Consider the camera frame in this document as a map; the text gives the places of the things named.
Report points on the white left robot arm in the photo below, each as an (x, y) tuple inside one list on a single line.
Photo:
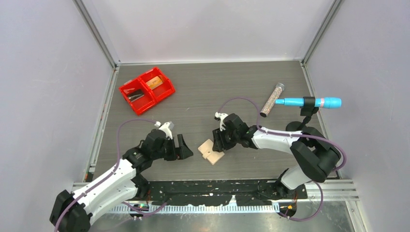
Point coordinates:
[(76, 211)]

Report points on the glittery silver tube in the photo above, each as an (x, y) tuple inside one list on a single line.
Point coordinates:
[(266, 109)]

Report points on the black card in bin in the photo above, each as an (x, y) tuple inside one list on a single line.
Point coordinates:
[(135, 95)]

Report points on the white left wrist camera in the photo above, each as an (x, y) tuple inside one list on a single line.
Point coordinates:
[(166, 128)]

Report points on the blue toy microphone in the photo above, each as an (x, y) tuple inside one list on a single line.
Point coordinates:
[(326, 102)]

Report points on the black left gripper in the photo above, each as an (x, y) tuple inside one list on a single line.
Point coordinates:
[(179, 154)]

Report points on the red divided plastic bin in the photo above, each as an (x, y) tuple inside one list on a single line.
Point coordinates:
[(151, 96)]

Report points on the orange card in bin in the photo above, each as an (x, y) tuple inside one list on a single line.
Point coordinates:
[(154, 82)]

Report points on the beige leather card holder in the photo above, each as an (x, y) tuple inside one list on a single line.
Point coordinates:
[(208, 154)]

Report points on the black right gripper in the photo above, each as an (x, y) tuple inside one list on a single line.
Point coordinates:
[(219, 144)]

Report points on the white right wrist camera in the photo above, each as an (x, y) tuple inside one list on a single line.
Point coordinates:
[(220, 116)]

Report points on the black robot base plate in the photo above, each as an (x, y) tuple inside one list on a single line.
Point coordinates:
[(247, 192)]

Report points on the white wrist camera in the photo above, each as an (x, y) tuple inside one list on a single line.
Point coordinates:
[(166, 128), (220, 116)]

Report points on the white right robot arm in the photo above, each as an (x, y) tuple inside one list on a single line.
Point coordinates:
[(315, 158)]

